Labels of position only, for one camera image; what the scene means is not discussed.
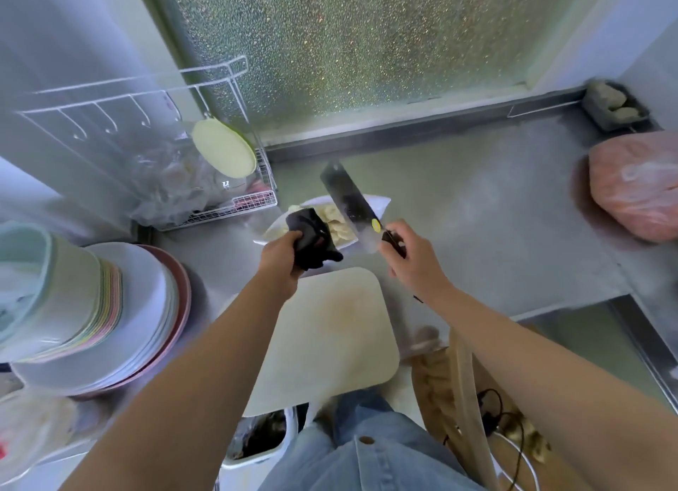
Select person's left hand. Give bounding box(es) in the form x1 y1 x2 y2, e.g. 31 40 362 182
257 230 307 301

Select person's right hand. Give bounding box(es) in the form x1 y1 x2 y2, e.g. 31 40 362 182
382 220 451 300

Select black cloth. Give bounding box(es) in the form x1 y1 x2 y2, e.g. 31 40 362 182
286 207 344 271

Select steel cleaver knife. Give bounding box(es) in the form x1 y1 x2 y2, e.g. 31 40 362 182
319 161 408 258

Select person's left forearm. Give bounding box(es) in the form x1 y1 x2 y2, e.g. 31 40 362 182
58 274 303 491

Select person's right forearm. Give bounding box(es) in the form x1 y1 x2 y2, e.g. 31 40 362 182
424 280 678 491

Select white oval plate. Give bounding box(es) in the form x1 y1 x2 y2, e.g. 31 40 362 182
253 195 393 253

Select pale sliced food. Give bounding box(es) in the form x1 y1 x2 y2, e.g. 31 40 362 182
286 204 357 248

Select white cutting board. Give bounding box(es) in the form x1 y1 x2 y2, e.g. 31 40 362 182
220 267 400 418

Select pale green round lid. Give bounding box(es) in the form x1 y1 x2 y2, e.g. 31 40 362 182
192 114 257 179

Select clear plastic bags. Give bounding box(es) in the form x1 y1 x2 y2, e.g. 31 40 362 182
130 136 255 227

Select stack of white pink plates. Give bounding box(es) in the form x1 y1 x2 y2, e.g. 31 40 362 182
11 242 192 399

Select wooden chair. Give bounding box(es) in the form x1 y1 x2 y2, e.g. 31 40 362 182
412 327 583 491

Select frosted glass window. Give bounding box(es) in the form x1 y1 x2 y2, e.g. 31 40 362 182
132 0 610 147

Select white waste bin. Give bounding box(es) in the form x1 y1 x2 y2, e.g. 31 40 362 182
220 406 300 470

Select person's blue jeans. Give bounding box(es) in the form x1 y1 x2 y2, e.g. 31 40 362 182
260 387 485 491

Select pink plastic bag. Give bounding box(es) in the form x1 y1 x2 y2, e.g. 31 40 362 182
588 132 678 244

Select black tray with sponges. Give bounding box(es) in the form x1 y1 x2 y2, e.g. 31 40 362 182
583 80 651 132

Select stack of pastel bowls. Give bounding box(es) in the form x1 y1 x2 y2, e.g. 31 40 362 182
0 221 124 364

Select white plastic bag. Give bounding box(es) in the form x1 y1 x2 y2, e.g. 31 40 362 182
0 387 80 486

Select white wire dish rack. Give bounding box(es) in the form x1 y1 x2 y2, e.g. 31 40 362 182
132 146 279 232

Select black cable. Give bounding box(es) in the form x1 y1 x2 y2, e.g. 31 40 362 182
477 389 525 438

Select white wall hook rack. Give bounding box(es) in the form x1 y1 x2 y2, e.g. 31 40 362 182
16 55 250 142

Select white cable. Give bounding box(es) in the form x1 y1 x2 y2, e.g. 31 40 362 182
487 430 536 491

